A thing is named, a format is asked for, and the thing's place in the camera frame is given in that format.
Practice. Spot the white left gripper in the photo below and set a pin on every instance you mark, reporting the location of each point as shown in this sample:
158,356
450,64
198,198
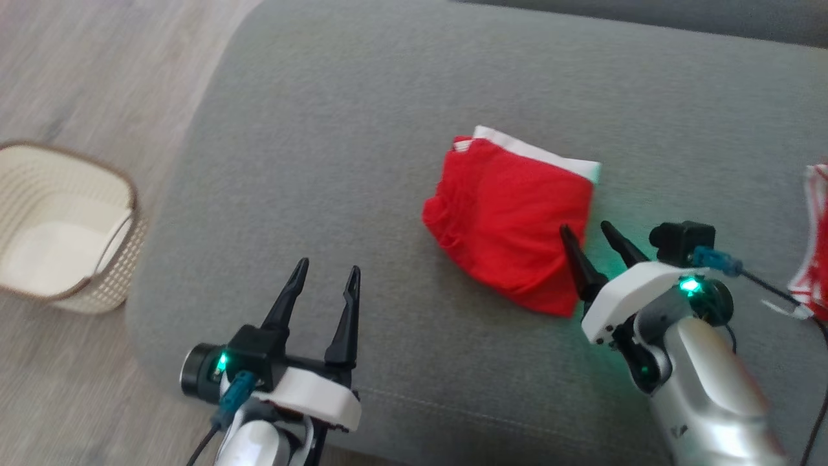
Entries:
317,395

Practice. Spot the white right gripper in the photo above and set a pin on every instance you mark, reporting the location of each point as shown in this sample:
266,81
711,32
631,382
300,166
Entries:
627,294

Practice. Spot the red basketball shorts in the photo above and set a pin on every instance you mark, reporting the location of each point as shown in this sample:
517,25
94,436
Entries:
511,226

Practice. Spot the red number 23 jersey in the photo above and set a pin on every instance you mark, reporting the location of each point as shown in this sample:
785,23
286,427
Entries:
816,259

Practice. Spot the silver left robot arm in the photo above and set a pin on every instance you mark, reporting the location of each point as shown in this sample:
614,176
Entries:
252,446

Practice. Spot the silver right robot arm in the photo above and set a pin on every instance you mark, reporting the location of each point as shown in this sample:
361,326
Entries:
705,395

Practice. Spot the grey sofa seat cushion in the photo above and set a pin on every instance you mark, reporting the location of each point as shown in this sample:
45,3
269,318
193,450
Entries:
388,162

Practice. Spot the grey sofa back cushion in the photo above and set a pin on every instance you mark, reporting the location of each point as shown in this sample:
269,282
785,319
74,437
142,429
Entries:
711,16

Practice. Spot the beige laundry basket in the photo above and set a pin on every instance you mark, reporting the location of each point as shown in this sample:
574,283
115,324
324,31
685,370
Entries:
58,246

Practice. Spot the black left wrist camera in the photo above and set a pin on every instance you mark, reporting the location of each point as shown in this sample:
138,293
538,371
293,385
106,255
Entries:
255,353

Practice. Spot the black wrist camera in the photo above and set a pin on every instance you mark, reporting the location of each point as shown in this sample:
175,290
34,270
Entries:
679,239
255,353

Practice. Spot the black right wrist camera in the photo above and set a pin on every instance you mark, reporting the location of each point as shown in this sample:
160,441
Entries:
679,239

